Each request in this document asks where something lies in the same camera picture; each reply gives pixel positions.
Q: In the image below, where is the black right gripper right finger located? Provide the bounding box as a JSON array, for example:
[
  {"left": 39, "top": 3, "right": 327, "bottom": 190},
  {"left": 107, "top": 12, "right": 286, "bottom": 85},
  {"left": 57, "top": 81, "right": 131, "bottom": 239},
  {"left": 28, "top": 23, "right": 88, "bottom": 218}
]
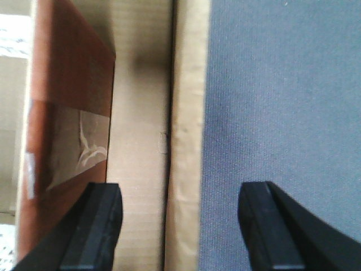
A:
[{"left": 238, "top": 181, "right": 360, "bottom": 270}]

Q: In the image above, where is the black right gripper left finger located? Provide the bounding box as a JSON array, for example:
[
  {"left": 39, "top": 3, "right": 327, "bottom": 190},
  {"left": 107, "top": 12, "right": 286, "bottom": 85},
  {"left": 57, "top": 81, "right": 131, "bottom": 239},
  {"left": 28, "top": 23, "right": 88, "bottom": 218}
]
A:
[{"left": 14, "top": 183, "right": 123, "bottom": 270}]

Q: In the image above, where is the large brown cardboard box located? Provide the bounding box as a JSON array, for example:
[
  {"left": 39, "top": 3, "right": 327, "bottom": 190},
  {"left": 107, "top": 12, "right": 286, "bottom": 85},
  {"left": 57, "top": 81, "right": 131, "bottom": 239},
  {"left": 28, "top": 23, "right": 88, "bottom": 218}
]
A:
[{"left": 108, "top": 1, "right": 211, "bottom": 270}]

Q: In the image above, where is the clear tape strip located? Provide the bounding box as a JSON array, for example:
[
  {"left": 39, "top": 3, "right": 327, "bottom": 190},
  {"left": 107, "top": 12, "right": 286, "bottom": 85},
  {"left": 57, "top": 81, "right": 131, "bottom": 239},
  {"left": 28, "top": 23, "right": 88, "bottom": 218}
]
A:
[{"left": 47, "top": 106, "right": 110, "bottom": 190}]

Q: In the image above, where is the dark blue fabric mat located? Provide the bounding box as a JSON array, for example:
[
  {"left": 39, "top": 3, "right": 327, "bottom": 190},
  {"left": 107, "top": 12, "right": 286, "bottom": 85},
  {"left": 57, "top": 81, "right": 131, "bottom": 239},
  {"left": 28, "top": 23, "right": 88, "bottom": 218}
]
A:
[{"left": 199, "top": 1, "right": 360, "bottom": 270}]

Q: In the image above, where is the reddish brown cardboard box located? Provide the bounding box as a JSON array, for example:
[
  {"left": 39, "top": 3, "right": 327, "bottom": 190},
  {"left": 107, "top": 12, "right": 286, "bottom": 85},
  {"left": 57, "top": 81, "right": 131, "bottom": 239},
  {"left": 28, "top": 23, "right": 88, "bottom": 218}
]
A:
[{"left": 17, "top": 1, "right": 115, "bottom": 260}]

